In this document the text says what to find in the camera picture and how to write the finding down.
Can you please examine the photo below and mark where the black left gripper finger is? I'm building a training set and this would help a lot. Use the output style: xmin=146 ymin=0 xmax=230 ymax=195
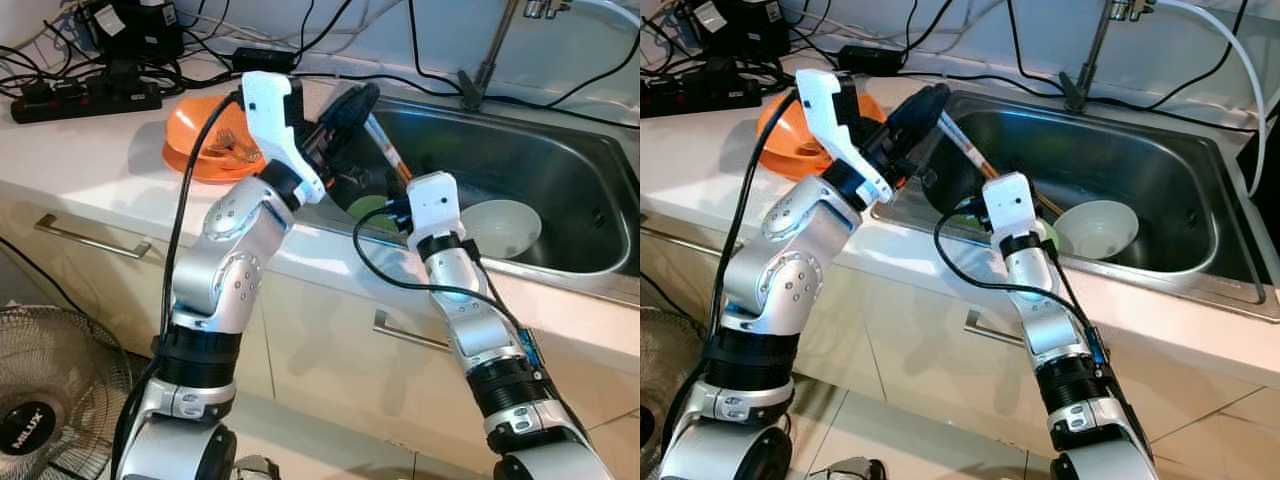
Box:
xmin=895 ymin=122 xmax=941 ymax=171
xmin=328 ymin=118 xmax=373 ymax=166
xmin=890 ymin=83 xmax=952 ymax=131
xmin=320 ymin=82 xmax=382 ymax=129

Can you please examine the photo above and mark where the brown-tipped wooden chopstick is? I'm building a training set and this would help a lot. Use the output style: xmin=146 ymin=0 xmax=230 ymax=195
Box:
xmin=940 ymin=112 xmax=1063 ymax=217
xmin=363 ymin=112 xmax=413 ymax=187

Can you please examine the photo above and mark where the white kitchen cabinet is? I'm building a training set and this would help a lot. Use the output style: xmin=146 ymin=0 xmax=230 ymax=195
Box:
xmin=0 ymin=180 xmax=641 ymax=480
xmin=640 ymin=190 xmax=1271 ymax=480

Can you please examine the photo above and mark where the black adapter brick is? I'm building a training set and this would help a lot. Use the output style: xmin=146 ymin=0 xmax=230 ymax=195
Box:
xmin=838 ymin=44 xmax=907 ymax=77
xmin=232 ymin=46 xmax=299 ymax=74

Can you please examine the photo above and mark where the orange plastic bowl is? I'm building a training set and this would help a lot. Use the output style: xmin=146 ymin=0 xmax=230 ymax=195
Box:
xmin=765 ymin=92 xmax=887 ymax=161
xmin=172 ymin=97 xmax=263 ymax=173

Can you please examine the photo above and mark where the orange plastic plate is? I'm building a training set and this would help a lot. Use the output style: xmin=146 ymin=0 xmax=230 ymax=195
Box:
xmin=162 ymin=135 xmax=267 ymax=185
xmin=756 ymin=125 xmax=851 ymax=173

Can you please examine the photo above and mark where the chrome faucet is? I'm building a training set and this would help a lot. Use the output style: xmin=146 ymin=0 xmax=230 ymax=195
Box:
xmin=457 ymin=0 xmax=573 ymax=113
xmin=1060 ymin=0 xmax=1161 ymax=113

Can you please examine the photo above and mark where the white bowl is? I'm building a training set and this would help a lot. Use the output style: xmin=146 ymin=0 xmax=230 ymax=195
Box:
xmin=462 ymin=200 xmax=544 ymax=261
xmin=1053 ymin=200 xmax=1140 ymax=261

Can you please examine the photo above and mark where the black power supply box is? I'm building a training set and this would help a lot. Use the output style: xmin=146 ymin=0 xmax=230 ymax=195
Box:
xmin=688 ymin=0 xmax=787 ymax=59
xmin=88 ymin=0 xmax=185 ymax=63

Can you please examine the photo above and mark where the stainless steel sink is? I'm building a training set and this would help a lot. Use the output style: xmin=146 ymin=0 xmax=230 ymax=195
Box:
xmin=870 ymin=88 xmax=1280 ymax=323
xmin=290 ymin=92 xmax=641 ymax=301

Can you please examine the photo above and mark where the black power strip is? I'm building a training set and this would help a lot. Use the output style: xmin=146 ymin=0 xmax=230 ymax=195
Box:
xmin=10 ymin=78 xmax=164 ymax=126
xmin=640 ymin=72 xmax=763 ymax=117

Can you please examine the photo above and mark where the grey floor fan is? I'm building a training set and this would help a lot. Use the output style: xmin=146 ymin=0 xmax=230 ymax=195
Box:
xmin=0 ymin=305 xmax=129 ymax=480
xmin=640 ymin=305 xmax=703 ymax=463

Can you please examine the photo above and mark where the black appliance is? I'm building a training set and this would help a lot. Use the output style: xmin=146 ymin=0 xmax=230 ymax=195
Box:
xmin=1238 ymin=118 xmax=1280 ymax=293

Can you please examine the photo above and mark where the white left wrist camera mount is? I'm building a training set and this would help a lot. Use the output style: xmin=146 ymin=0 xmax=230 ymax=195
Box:
xmin=795 ymin=68 xmax=894 ymax=204
xmin=240 ymin=72 xmax=327 ymax=206

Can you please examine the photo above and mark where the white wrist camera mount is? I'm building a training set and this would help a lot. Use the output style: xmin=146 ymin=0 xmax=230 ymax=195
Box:
xmin=405 ymin=172 xmax=464 ymax=241
xmin=982 ymin=172 xmax=1038 ymax=241
xmin=795 ymin=68 xmax=894 ymax=204
xmin=240 ymin=72 xmax=327 ymax=206

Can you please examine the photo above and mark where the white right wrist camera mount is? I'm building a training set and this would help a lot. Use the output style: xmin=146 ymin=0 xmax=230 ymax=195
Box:
xmin=405 ymin=172 xmax=464 ymax=241
xmin=982 ymin=172 xmax=1038 ymax=241

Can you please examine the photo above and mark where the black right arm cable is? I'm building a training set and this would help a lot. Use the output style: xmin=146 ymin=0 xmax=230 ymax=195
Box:
xmin=934 ymin=200 xmax=1111 ymax=361
xmin=352 ymin=205 xmax=546 ymax=371

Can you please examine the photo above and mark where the steel drawer handle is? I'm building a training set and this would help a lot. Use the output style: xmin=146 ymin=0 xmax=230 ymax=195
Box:
xmin=372 ymin=308 xmax=453 ymax=354
xmin=963 ymin=308 xmax=1043 ymax=353
xmin=34 ymin=212 xmax=153 ymax=264
xmin=640 ymin=225 xmax=723 ymax=269

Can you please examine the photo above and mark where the white water hose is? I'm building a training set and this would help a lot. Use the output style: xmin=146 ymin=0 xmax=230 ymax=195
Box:
xmin=568 ymin=0 xmax=641 ymax=33
xmin=1155 ymin=0 xmax=1271 ymax=199

